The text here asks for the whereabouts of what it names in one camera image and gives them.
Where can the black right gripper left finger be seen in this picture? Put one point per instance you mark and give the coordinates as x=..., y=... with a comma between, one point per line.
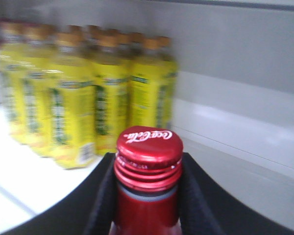
x=88, y=210

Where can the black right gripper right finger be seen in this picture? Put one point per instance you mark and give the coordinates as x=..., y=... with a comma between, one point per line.
x=245, y=208

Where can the red aluminium coca-cola bottle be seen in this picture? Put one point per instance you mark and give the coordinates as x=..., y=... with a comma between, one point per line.
x=148, y=167

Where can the yellow pear tea bottle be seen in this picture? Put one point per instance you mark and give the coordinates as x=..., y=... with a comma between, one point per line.
x=37, y=55
x=71, y=92
x=13, y=64

